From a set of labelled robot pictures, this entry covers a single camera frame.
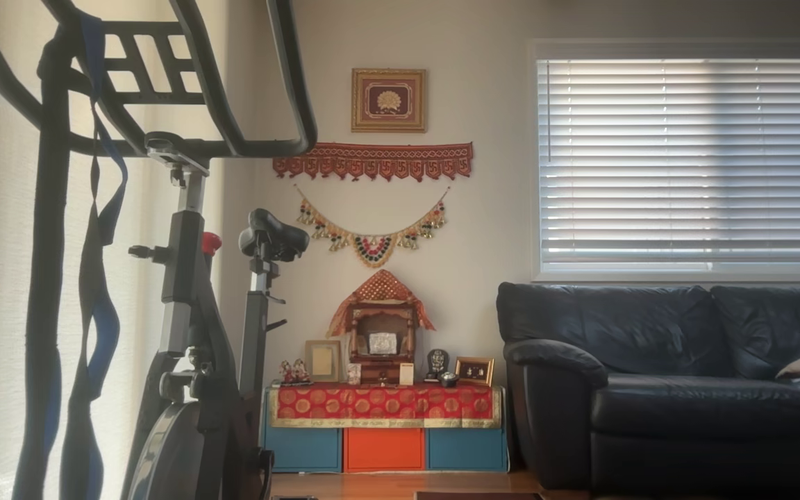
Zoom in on beaded gold garland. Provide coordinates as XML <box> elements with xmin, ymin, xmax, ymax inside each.
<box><xmin>294</xmin><ymin>184</ymin><xmax>451</xmax><ymax>269</ymax></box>

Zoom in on wooden shrine with canopy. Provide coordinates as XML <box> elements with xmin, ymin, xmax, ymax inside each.
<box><xmin>326</xmin><ymin>269</ymin><xmax>436</xmax><ymax>385</ymax></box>

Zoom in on dark idol statue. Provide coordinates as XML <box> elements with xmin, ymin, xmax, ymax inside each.
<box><xmin>425</xmin><ymin>349</ymin><xmax>450</xmax><ymax>383</ymax></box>

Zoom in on red and gold cloth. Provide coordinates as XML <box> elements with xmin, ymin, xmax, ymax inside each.
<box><xmin>268</xmin><ymin>384</ymin><xmax>503</xmax><ymax>428</ymax></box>

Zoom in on pair of small figurines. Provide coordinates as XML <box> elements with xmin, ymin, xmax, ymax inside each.
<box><xmin>278</xmin><ymin>359</ymin><xmax>312</xmax><ymax>386</ymax></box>

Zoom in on blue storage bin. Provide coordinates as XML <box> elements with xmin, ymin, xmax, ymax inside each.
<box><xmin>428</xmin><ymin>427</ymin><xmax>507</xmax><ymax>473</ymax></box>

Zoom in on black exercise bike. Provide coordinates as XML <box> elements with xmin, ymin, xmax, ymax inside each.
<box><xmin>0</xmin><ymin>0</ymin><xmax>319</xmax><ymax>500</ymax></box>

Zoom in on dark rug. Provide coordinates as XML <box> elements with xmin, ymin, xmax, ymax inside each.
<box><xmin>414</xmin><ymin>491</ymin><xmax>547</xmax><ymax>500</ymax></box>

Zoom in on black leather sofa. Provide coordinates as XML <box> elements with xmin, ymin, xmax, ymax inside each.
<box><xmin>497</xmin><ymin>281</ymin><xmax>800</xmax><ymax>495</ymax></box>

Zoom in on white window blinds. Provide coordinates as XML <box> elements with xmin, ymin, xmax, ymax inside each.
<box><xmin>531</xmin><ymin>40</ymin><xmax>800</xmax><ymax>282</ymax></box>

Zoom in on red embroidered wall hanging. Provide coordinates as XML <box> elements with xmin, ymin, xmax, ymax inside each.
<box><xmin>273</xmin><ymin>142</ymin><xmax>474</xmax><ymax>183</ymax></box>

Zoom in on pale picture frame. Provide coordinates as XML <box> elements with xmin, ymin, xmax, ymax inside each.
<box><xmin>304</xmin><ymin>340</ymin><xmax>342</xmax><ymax>383</ymax></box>

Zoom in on small gold picture frame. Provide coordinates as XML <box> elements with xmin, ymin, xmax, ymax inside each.
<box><xmin>455</xmin><ymin>356</ymin><xmax>496</xmax><ymax>388</ymax></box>

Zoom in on gold framed wall picture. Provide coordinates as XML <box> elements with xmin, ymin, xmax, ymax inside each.
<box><xmin>351</xmin><ymin>67</ymin><xmax>428</xmax><ymax>133</ymax></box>

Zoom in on blue and black strap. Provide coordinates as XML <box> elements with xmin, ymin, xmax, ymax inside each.
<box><xmin>60</xmin><ymin>10</ymin><xmax>130</xmax><ymax>500</ymax></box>

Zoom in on black hanging strap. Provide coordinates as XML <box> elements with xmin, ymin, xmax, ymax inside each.
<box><xmin>11</xmin><ymin>28</ymin><xmax>73</xmax><ymax>500</ymax></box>

